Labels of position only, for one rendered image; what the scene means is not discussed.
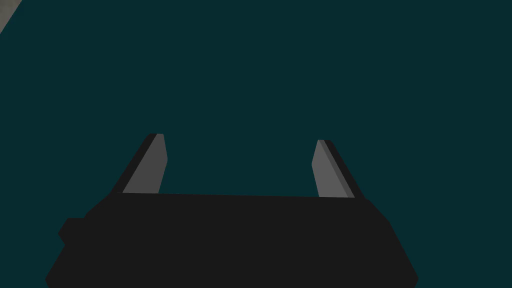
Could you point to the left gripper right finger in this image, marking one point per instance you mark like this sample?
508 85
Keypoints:
332 176

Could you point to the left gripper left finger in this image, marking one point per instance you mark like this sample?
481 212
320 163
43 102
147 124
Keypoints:
146 168

